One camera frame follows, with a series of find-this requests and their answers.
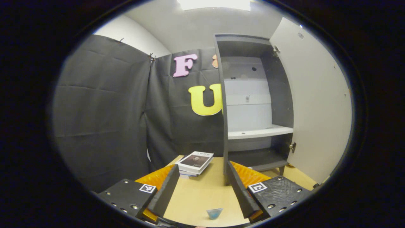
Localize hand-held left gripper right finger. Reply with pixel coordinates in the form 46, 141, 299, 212
226, 161, 312, 224

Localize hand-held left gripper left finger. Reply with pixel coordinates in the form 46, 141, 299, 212
97, 164, 181, 224

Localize white and blue bottle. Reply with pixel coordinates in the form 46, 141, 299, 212
206, 207, 224, 220

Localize dark grey cabinet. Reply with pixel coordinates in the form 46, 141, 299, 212
214, 33, 296, 186

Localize white cabinet shelf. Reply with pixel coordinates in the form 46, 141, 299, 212
227, 124, 294, 140

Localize white book with portrait cover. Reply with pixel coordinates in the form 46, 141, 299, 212
175, 151, 214, 175

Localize black backdrop cloth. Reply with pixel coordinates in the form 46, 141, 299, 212
51, 34, 226, 193

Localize ceiling light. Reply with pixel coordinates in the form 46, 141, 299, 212
177, 0, 252, 11

